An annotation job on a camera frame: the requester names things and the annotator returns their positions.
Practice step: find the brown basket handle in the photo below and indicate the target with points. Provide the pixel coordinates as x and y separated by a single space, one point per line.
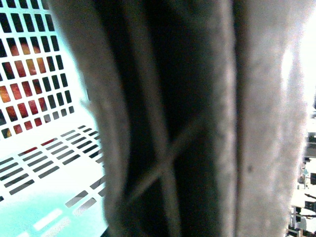
202 109

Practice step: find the light blue plastic basket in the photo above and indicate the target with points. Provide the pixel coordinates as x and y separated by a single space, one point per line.
52 181

